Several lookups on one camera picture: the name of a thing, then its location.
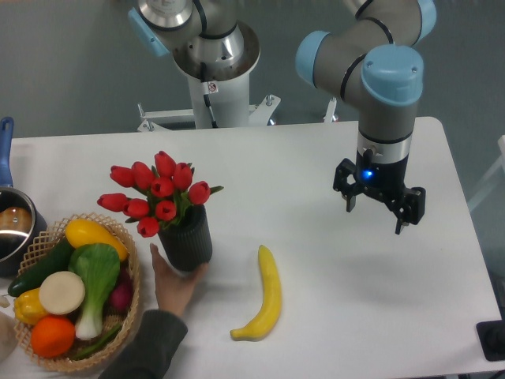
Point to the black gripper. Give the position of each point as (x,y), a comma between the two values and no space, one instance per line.
(383,182)

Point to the dark grey ribbed vase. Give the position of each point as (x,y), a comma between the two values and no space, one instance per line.
(189,245)

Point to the red tulip bouquet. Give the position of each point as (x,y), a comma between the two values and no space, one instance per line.
(169,194)

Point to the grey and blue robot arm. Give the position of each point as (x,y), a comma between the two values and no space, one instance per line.
(373,67)

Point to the dark grey sleeved forearm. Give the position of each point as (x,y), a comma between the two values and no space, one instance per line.
(150,353)

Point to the person's bare hand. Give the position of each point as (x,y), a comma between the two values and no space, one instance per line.
(173,291)

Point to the yellow banana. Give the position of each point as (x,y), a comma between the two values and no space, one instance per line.
(268,315)

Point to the black device at table corner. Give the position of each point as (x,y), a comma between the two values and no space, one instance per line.
(491,336)

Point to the green bok choy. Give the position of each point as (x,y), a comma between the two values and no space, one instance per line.
(98,266)

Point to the green chili pepper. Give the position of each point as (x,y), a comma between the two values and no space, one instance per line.
(97,345)

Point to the yellow squash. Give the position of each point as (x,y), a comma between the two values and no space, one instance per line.
(81,232)

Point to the dark green cucumber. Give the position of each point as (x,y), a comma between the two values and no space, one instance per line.
(55,261)

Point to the white round radish slice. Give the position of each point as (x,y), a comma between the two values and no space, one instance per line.
(61,293)

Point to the woven wicker basket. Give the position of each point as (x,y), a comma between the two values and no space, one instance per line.
(41,246)

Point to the orange fruit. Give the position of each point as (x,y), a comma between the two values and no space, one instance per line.
(52,336)

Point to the yellow bell pepper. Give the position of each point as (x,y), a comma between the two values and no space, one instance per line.
(28,308)

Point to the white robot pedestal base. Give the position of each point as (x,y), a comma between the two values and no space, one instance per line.
(215,104)

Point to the blue handled saucepan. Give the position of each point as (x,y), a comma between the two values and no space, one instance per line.
(21,222)

